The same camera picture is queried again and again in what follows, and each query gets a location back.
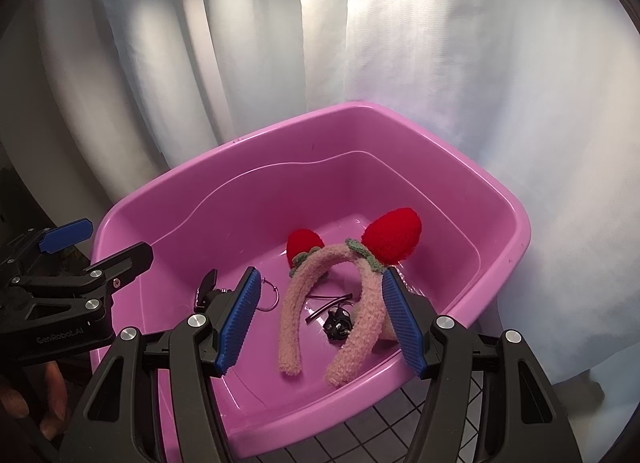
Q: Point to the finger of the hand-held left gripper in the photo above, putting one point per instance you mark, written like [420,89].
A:
[65,235]
[125,260]

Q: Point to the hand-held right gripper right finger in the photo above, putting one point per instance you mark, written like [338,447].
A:
[402,323]

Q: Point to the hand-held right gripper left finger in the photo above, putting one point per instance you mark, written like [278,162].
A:
[240,318]

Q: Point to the small silver bangle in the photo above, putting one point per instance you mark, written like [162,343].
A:
[275,293]

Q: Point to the black wrist watch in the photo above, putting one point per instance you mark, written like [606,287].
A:
[206,285]

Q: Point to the pink fuzzy strawberry headband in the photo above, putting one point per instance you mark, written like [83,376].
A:
[295,323]

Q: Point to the black patterned scrunchie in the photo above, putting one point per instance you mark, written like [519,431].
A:
[337,325]

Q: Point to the black hair pin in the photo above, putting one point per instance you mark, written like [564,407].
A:
[325,299]

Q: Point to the pink plastic bin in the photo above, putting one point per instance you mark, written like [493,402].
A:
[240,193]

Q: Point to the person's left hand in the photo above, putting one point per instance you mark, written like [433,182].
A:
[52,393]

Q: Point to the cream thick curtain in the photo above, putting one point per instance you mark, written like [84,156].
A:
[225,68]

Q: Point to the white sheer curtain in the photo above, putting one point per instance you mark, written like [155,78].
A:
[475,68]

